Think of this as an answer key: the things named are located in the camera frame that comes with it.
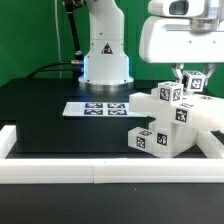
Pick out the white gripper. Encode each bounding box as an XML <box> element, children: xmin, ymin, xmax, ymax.
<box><xmin>139</xmin><ymin>16</ymin><xmax>224</xmax><ymax>86</ymax></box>

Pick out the white chair back frame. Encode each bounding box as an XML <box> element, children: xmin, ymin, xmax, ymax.
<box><xmin>129</xmin><ymin>92</ymin><xmax>224</xmax><ymax>134</ymax></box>

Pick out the white chair seat plate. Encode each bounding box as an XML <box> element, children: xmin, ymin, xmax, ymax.
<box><xmin>147</xmin><ymin>116</ymin><xmax>200</xmax><ymax>159</ymax></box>

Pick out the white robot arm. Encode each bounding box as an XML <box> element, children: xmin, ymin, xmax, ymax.
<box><xmin>80</xmin><ymin>0</ymin><xmax>224</xmax><ymax>87</ymax></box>

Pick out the white marker sheet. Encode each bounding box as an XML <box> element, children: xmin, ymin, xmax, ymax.
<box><xmin>62</xmin><ymin>102</ymin><xmax>141</xmax><ymax>117</ymax></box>

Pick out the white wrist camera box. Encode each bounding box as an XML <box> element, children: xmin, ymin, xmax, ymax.
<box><xmin>148</xmin><ymin>0</ymin><xmax>205</xmax><ymax>17</ymax></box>

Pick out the white U-shaped fence frame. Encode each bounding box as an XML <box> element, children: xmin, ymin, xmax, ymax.
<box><xmin>0</xmin><ymin>125</ymin><xmax>224</xmax><ymax>184</ymax></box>

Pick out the black camera stand pole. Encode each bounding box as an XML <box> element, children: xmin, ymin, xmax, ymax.
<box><xmin>63</xmin><ymin>0</ymin><xmax>83</xmax><ymax>60</ymax></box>

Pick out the black cable on table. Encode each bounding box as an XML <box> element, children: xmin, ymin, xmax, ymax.
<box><xmin>26</xmin><ymin>61</ymin><xmax>84</xmax><ymax>80</ymax></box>

